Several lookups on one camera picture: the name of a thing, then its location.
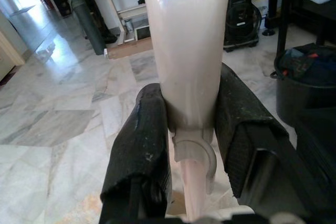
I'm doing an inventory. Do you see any small metal cup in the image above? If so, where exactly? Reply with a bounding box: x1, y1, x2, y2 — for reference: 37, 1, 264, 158
123, 18, 134, 35

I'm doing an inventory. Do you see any beige door frame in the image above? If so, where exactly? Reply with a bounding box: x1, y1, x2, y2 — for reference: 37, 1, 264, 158
0, 11, 26, 80

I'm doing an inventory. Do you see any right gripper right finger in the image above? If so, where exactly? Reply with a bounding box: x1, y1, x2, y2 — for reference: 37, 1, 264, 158
215, 62, 316, 210

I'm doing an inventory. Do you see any dark blue clothes bundle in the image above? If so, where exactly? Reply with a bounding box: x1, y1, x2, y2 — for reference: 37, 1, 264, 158
279, 45, 336, 86

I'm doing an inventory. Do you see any black vacuum cleaner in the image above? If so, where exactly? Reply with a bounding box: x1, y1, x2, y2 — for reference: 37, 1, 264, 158
223, 0, 263, 53

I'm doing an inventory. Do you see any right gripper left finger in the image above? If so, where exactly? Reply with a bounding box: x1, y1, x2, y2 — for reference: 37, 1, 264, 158
99, 82, 174, 224

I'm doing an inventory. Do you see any dark grey cylinder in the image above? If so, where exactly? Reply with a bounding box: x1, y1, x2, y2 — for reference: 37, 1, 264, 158
70, 0, 107, 56

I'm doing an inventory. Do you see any white and wood shelf unit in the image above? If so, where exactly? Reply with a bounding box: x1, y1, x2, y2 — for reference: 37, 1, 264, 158
62, 0, 153, 60

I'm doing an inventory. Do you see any black wooden bench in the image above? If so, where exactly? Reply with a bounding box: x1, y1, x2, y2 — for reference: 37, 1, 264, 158
275, 0, 336, 59

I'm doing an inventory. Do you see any black plastic bucket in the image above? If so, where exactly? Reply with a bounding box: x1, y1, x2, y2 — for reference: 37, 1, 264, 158
270, 42, 336, 130

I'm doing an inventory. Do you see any small white picture frame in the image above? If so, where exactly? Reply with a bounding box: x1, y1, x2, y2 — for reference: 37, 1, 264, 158
133, 24, 151, 41

